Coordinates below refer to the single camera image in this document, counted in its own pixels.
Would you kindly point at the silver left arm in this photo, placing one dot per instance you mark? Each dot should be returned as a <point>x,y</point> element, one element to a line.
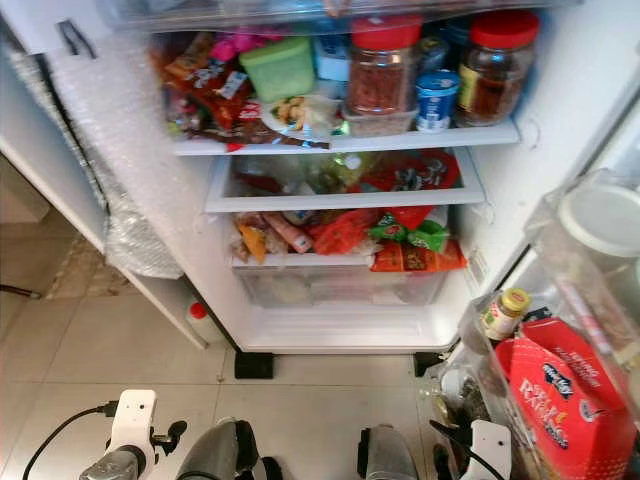
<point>110,467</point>

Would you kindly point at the black fridge foot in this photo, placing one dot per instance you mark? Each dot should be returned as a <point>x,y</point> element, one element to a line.
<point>428,364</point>
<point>254,365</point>

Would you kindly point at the thin white fridge shelf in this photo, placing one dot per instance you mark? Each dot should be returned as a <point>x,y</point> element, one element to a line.
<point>310,262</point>

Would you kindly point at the white fridge door with bins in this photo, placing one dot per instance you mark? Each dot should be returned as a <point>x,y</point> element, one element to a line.
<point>540,260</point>

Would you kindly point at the black glass door fridge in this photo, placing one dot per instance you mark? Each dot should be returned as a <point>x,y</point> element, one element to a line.
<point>540,220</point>

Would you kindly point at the grey robot left leg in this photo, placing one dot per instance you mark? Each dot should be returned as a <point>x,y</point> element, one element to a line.
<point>215,452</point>

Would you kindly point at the white bottle red cap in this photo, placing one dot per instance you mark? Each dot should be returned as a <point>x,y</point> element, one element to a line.
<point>202,324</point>

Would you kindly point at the patterned beige rug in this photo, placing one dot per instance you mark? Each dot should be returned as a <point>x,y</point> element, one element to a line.
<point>80,270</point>

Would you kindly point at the yellow snack packet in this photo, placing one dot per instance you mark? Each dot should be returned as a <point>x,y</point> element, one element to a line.
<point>251,242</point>

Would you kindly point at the clear crisper drawer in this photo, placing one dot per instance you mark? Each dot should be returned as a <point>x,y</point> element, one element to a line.
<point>340,290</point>

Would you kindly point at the pink sausage pack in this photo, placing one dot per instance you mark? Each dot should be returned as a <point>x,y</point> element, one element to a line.
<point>285,233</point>

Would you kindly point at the bubble wrap sheet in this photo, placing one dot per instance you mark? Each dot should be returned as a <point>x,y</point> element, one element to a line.
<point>130,180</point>

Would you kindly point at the orange plastic bag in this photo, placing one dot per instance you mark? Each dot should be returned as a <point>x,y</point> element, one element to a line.
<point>338,235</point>

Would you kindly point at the white framed shelf tray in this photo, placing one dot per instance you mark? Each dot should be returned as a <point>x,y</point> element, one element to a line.
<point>340,197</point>

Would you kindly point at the dark glass jar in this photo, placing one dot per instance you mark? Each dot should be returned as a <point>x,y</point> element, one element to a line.
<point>470,405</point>

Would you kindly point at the orange snack packet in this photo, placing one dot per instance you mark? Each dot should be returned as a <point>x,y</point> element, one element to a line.
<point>420,258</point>

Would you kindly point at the white edged dark panel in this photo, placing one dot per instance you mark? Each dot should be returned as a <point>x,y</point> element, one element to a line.
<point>40,150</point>

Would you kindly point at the green snack packet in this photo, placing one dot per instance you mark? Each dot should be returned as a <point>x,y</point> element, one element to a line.
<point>415,234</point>

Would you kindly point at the red brown snack packet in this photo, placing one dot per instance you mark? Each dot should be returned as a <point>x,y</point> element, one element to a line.
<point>205,92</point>

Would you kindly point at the yellow cap sauce bottle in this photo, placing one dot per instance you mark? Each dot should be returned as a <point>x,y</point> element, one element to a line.
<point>504,318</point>

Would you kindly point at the red snack bag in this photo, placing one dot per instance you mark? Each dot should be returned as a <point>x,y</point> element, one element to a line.
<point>410,172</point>

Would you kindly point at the clear plastic tub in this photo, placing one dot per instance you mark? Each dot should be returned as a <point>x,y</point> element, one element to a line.
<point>378,125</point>

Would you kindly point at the green plastic container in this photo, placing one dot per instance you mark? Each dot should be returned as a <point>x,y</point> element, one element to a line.
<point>278,72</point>

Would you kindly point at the pink plastic item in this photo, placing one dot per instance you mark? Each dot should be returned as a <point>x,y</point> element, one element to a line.
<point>245,44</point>

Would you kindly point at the red cardboard box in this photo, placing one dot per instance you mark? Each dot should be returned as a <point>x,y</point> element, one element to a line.
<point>565,400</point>

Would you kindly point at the white blue carton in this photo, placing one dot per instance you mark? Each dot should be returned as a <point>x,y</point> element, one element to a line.
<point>332,62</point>

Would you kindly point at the red lid jar reddish contents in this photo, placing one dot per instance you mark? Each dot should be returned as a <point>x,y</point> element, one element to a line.
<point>382,78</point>

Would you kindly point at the blue white yogurt cup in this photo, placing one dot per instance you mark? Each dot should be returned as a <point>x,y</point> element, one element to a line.
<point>437,102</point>

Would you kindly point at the red lid jar yellow label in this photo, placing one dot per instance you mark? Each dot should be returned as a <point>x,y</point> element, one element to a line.
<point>498,78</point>

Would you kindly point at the white lid clear jar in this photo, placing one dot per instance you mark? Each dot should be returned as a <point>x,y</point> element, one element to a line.
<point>605,220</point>

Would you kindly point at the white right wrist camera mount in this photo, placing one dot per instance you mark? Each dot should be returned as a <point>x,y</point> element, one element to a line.
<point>492,452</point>

